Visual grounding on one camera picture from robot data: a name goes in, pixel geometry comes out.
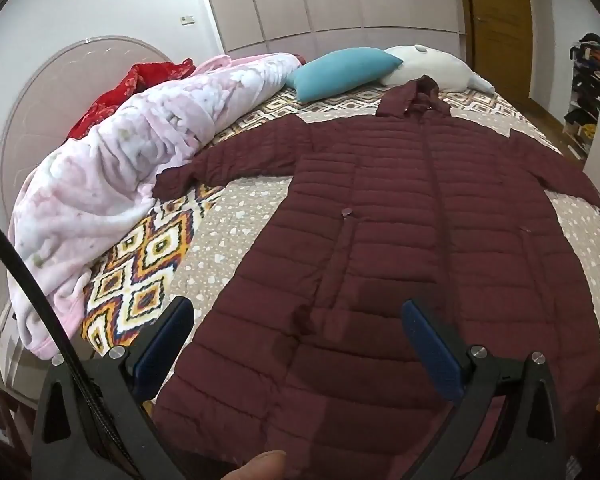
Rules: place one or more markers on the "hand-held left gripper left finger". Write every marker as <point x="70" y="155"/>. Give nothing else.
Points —
<point x="165" y="341"/>

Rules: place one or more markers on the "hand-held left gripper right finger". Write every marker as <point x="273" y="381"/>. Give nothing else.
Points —
<point x="430" y="351"/>

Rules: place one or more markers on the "maroon puffer coat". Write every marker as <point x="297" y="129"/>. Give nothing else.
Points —
<point x="380" y="210"/>

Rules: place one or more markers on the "person's left hand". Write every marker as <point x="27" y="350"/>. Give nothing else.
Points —
<point x="260" y="466"/>

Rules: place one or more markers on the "geometric patterned bed sheet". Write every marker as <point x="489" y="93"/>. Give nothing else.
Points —
<point x="140" y="270"/>

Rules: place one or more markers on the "pink fleece blanket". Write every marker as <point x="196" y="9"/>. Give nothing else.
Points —
<point x="130" y="150"/>

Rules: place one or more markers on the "red patterned cloth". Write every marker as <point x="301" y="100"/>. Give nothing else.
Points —
<point x="125" y="90"/>

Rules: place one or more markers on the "rounded pale headboard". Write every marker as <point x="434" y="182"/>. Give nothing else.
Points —
<point x="45" y="90"/>

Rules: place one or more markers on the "white plush pillow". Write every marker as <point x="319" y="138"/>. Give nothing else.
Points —
<point x="445" y="67"/>

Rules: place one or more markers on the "teal pillow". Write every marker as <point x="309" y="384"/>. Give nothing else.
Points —
<point x="340" y="72"/>

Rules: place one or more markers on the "cluttered shoe rack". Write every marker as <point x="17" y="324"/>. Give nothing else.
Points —
<point x="585" y="90"/>

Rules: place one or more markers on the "wooden door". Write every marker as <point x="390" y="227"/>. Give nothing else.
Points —
<point x="500" y="20"/>

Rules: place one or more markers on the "glossy pale wardrobe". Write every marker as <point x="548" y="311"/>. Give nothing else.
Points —
<point x="330" y="0"/>

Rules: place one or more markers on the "white wall switch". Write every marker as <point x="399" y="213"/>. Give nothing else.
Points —
<point x="187" y="19"/>

